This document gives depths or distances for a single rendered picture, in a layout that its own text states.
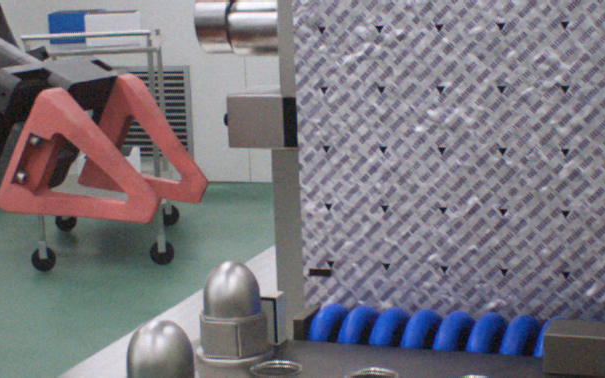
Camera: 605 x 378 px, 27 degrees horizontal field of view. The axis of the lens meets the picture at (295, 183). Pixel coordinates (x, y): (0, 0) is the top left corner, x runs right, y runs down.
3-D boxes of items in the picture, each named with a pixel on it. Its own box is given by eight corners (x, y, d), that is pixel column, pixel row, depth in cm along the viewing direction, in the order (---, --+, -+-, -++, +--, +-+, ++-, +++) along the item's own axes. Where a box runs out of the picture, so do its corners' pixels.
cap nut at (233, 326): (215, 341, 62) (210, 250, 62) (285, 346, 61) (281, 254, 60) (182, 364, 59) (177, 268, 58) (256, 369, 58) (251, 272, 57)
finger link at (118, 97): (140, 265, 66) (-4, 179, 69) (197, 237, 73) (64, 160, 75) (189, 151, 64) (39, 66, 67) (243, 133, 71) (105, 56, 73)
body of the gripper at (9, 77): (-18, 198, 65) (-130, 131, 67) (82, 168, 75) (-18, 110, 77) (25, 85, 63) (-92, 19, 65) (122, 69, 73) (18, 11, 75)
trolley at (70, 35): (56, 229, 604) (40, 11, 586) (180, 223, 607) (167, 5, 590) (29, 276, 514) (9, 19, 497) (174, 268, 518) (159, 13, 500)
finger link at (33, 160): (110, 279, 63) (-39, 189, 66) (173, 249, 70) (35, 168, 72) (160, 160, 61) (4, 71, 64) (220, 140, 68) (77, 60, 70)
